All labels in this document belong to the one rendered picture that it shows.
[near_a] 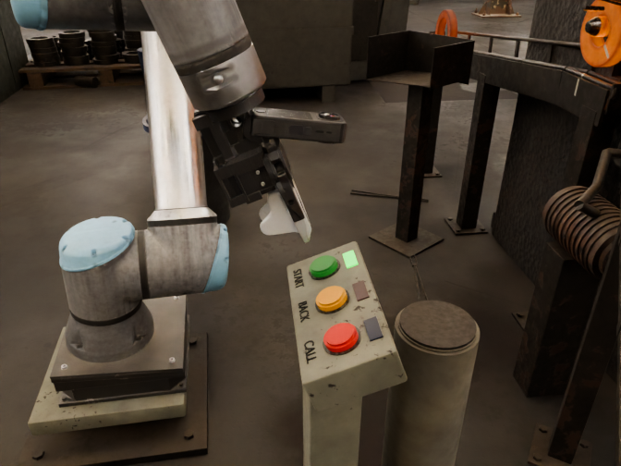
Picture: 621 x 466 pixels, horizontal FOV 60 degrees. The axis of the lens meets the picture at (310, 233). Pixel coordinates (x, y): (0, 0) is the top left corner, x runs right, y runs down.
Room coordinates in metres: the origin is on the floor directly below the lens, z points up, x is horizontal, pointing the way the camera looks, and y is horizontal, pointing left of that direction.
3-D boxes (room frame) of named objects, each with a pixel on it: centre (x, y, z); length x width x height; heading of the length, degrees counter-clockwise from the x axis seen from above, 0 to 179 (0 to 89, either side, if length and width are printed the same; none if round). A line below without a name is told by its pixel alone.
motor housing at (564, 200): (0.96, -0.59, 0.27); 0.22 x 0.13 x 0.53; 6
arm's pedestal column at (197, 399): (0.96, 0.46, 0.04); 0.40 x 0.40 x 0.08; 10
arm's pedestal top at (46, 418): (0.96, 0.46, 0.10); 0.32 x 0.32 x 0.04; 10
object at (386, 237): (1.77, -0.35, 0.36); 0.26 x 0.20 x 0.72; 41
